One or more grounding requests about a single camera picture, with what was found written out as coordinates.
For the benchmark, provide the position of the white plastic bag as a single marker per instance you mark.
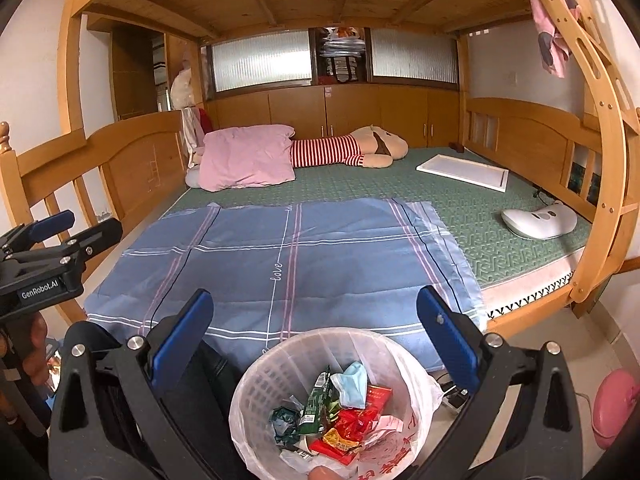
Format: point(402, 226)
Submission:
point(295, 462)

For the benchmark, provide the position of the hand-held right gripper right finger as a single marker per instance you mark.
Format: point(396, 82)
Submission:
point(447, 340)

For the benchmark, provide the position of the blue striped bed sheet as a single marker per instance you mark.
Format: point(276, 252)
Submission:
point(350, 270)

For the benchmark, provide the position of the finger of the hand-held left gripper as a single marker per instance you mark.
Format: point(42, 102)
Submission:
point(50, 224)
point(100, 232)

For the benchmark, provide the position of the pink printed plastic bag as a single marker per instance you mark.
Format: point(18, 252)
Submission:
point(387, 427)

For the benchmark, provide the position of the white trash bin with bag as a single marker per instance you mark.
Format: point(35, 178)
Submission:
point(280, 375)

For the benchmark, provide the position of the green bed mat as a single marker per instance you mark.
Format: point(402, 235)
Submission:
point(400, 190)

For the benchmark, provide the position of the green snack wrapper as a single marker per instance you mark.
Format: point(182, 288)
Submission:
point(315, 405)

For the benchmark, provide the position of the frosted glass panel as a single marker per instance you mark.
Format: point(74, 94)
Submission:
point(260, 60)
point(415, 55)

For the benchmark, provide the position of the pink pillow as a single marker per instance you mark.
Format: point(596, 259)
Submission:
point(245, 157)

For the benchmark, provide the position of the white hanging cloth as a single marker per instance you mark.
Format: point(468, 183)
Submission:
point(192, 130)

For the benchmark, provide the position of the small pale blue cushion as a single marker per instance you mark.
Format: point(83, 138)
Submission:
point(192, 178)

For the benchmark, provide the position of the pink round appliance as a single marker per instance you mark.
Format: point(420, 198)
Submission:
point(615, 405)

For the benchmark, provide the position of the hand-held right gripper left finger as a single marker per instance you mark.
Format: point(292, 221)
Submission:
point(182, 330)

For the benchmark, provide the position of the red plastic wrapper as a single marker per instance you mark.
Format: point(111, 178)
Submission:
point(350, 417)

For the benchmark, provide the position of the red cloth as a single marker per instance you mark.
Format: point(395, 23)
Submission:
point(205, 120)

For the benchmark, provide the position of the plush doll with striped shirt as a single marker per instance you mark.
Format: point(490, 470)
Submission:
point(325, 150)

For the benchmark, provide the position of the dark green wrapper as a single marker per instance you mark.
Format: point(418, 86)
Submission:
point(284, 420)

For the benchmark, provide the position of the wooden wardrobe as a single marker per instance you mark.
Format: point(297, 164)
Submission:
point(132, 75)

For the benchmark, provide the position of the yellow snack wrapper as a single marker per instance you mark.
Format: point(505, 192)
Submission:
point(339, 440)

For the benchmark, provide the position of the white massager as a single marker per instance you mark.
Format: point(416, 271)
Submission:
point(535, 220)

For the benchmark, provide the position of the white framed board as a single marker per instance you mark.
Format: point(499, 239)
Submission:
point(462, 172)

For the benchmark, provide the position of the white power strip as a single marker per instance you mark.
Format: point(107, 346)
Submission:
point(452, 395)

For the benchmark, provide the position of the red cigarette box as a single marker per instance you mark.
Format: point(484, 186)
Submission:
point(378, 399)

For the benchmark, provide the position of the light blue face mask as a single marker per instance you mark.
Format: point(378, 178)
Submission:
point(352, 382)

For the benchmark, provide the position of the pink patterned hanging cloth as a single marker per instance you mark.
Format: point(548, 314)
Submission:
point(547, 35)

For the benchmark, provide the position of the person's left hand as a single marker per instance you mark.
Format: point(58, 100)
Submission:
point(37, 345)

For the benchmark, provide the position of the white patterned mattress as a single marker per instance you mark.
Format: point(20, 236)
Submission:
point(525, 287)

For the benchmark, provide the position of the person's right hand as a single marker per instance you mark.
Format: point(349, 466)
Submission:
point(325, 473)

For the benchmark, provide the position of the stack of bags in cubby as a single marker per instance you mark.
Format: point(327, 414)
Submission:
point(342, 55)

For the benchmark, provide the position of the wooden bunk bed frame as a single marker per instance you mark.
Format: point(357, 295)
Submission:
point(130, 160)

